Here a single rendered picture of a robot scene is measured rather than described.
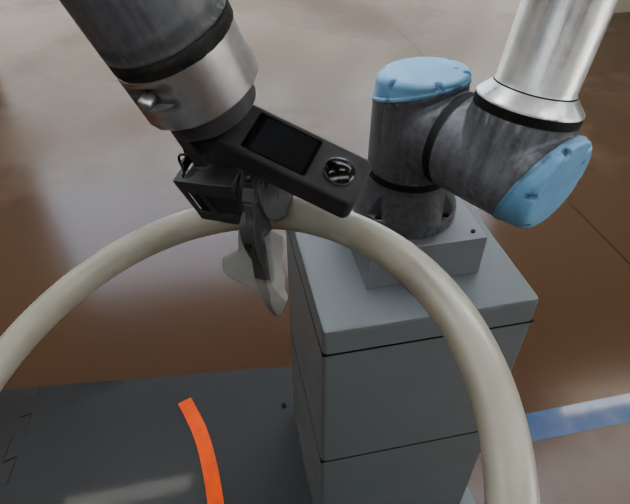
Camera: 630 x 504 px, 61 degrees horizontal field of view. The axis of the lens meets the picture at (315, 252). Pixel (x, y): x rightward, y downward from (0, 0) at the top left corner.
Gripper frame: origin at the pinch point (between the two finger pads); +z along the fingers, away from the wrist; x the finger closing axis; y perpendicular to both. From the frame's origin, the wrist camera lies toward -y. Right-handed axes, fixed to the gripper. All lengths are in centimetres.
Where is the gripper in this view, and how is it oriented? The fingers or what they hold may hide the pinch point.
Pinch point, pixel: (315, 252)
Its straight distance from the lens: 53.2
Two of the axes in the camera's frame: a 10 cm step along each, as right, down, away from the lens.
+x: -3.7, 8.1, -4.5
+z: 3.1, 5.6, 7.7
